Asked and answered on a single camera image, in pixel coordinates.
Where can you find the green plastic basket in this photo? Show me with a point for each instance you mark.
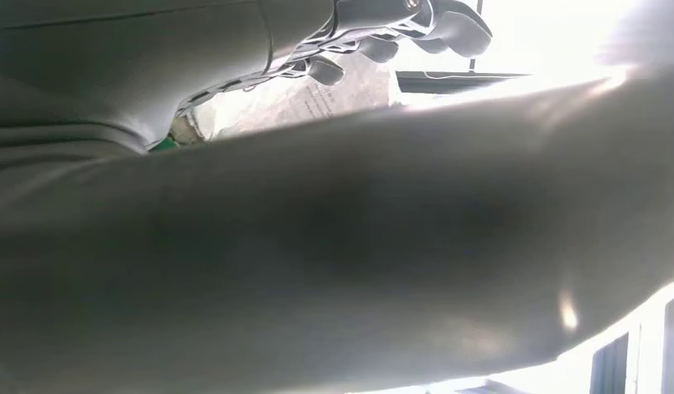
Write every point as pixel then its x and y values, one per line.
pixel 165 145

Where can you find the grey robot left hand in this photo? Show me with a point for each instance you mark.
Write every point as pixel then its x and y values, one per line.
pixel 336 245

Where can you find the large grey courier package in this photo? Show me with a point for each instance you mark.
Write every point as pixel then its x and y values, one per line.
pixel 304 100

